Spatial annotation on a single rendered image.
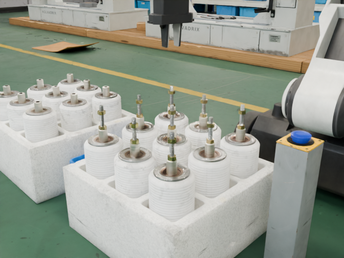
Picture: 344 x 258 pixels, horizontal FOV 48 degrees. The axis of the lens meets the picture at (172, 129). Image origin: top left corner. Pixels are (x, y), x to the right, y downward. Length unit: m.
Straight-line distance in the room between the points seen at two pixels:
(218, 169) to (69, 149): 0.52
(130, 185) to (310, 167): 0.37
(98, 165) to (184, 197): 0.25
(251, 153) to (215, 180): 0.13
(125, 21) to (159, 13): 3.25
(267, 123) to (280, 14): 1.81
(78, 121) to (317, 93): 0.69
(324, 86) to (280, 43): 1.92
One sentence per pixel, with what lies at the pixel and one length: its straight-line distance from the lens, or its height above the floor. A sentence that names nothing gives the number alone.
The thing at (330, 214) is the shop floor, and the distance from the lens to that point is 1.20.
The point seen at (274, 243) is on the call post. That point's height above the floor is 0.07.
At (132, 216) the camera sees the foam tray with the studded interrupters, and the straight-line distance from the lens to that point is 0.82.
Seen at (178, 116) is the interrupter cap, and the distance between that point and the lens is 1.09.
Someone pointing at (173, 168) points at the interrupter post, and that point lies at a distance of 0.78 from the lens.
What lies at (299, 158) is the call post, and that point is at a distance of 0.80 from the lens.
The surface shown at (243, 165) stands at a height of 0.20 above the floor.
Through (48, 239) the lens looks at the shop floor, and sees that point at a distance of 1.07.
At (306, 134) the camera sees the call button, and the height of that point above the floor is 0.33.
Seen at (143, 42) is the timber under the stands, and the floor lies 0.04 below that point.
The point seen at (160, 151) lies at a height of 0.24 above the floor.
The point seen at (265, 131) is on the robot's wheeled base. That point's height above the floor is 0.18.
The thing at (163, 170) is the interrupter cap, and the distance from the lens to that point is 0.80.
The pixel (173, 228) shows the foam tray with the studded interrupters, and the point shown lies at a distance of 0.76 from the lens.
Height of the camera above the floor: 0.63
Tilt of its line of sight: 22 degrees down
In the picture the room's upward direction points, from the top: straight up
